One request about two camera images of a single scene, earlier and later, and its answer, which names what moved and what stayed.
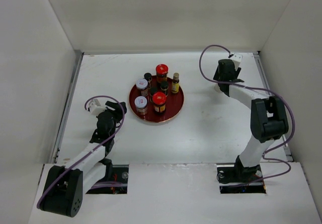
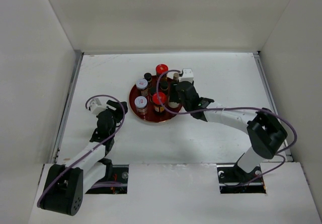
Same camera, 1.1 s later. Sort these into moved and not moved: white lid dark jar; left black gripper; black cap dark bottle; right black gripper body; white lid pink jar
Moved: right black gripper body; black cap dark bottle
Not moved: white lid dark jar; white lid pink jar; left black gripper
